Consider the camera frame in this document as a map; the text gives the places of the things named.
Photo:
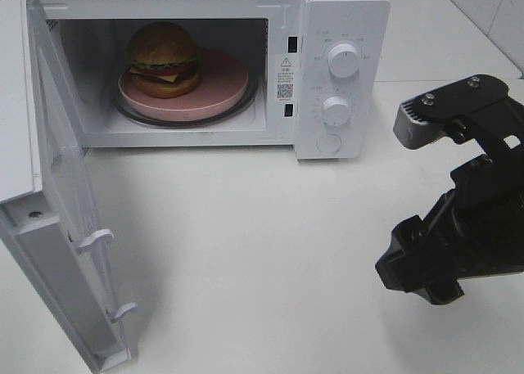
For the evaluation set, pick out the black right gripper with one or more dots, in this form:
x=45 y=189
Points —
x=475 y=229

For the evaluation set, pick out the round white door release button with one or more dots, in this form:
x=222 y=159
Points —
x=329 y=143

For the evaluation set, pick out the pink round plate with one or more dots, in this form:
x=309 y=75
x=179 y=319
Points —
x=224 y=80

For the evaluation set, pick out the burger with lettuce and cheese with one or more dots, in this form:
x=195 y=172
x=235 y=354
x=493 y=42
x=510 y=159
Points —
x=164 y=61

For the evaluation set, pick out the white microwave door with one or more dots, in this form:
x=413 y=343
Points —
x=49 y=219

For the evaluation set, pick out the lower white microwave knob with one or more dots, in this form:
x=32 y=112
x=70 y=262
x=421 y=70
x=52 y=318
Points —
x=336 y=111

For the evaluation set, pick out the white microwave knob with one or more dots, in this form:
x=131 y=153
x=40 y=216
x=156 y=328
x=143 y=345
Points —
x=343 y=60
x=336 y=111

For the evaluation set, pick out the upper white microwave knob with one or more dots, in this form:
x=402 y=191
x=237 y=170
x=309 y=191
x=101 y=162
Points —
x=343 y=60

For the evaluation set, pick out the white microwave oven body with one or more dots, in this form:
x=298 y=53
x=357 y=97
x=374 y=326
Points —
x=95 y=35

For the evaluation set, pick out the glass microwave turntable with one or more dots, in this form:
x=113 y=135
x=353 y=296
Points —
x=244 y=103

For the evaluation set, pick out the white warning label sticker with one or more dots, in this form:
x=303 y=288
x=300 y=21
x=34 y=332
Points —
x=285 y=68

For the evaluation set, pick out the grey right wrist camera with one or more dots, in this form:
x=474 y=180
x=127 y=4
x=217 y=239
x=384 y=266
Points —
x=472 y=108

